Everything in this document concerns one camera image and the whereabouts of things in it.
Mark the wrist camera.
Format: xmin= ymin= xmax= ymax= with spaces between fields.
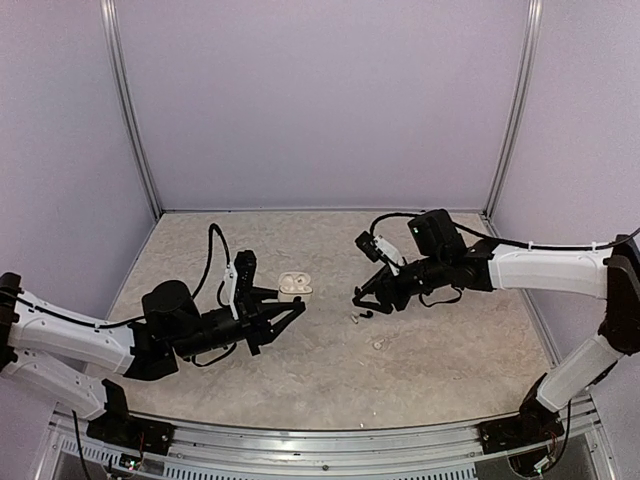
xmin=355 ymin=231 xmax=407 ymax=276
xmin=223 ymin=250 xmax=257 ymax=307

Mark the white earbud charging case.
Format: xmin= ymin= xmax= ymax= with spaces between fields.
xmin=277 ymin=272 xmax=313 ymax=302

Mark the left aluminium frame post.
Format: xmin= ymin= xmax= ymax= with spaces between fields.
xmin=100 ymin=0 xmax=164 ymax=221

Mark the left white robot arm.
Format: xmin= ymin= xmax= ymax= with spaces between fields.
xmin=1 ymin=272 xmax=306 ymax=455

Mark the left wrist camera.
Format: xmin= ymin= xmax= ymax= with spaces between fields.
xmin=223 ymin=250 xmax=257 ymax=307

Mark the front aluminium rail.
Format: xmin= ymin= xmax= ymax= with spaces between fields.
xmin=30 ymin=397 xmax=619 ymax=479

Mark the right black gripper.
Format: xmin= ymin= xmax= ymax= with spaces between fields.
xmin=353 ymin=251 xmax=450 ymax=313

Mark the right aluminium frame post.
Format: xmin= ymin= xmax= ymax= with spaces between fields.
xmin=483 ymin=0 xmax=544 ymax=221

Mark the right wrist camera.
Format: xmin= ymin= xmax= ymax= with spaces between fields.
xmin=355 ymin=231 xmax=407 ymax=276

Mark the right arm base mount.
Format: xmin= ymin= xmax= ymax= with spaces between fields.
xmin=477 ymin=413 xmax=565 ymax=454

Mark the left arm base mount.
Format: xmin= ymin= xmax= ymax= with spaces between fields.
xmin=86 ymin=413 xmax=175 ymax=456

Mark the aluminium frame post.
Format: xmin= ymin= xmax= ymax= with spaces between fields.
xmin=100 ymin=0 xmax=164 ymax=221
xmin=483 ymin=0 xmax=544 ymax=221

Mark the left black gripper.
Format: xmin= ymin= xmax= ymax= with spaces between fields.
xmin=173 ymin=286 xmax=304 ymax=359

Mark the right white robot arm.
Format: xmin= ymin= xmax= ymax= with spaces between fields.
xmin=352 ymin=209 xmax=639 ymax=453

